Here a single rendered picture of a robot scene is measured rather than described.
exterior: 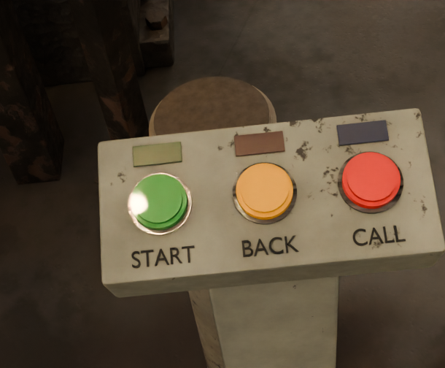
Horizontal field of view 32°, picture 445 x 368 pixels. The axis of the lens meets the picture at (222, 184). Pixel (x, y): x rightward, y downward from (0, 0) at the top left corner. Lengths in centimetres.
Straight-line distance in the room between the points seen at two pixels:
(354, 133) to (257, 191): 8
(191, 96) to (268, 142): 19
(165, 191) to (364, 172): 14
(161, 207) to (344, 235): 13
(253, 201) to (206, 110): 20
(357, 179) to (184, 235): 13
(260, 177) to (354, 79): 97
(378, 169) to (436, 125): 88
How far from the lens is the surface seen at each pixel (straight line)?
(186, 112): 72
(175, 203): 54
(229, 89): 74
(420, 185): 56
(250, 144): 56
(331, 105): 145
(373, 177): 54
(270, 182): 54
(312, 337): 66
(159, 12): 155
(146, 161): 56
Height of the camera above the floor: 103
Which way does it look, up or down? 51 degrees down
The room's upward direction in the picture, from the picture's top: 9 degrees counter-clockwise
